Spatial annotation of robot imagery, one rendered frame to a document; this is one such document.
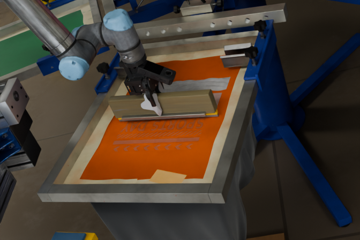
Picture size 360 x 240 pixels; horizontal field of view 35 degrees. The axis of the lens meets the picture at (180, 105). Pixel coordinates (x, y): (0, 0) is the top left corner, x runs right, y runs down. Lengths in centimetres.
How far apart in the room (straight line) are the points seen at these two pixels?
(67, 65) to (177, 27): 71
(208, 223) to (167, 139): 28
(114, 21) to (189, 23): 58
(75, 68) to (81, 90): 261
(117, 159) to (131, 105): 19
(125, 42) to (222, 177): 48
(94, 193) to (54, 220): 159
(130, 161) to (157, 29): 67
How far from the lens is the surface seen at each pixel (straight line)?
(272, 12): 205
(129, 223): 184
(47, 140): 383
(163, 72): 170
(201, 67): 202
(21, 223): 333
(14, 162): 194
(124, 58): 168
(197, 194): 148
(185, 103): 174
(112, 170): 173
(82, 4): 291
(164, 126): 181
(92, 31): 167
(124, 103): 183
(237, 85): 186
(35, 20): 155
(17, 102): 185
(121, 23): 162
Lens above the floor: 200
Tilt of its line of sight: 34 degrees down
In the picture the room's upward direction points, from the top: 21 degrees counter-clockwise
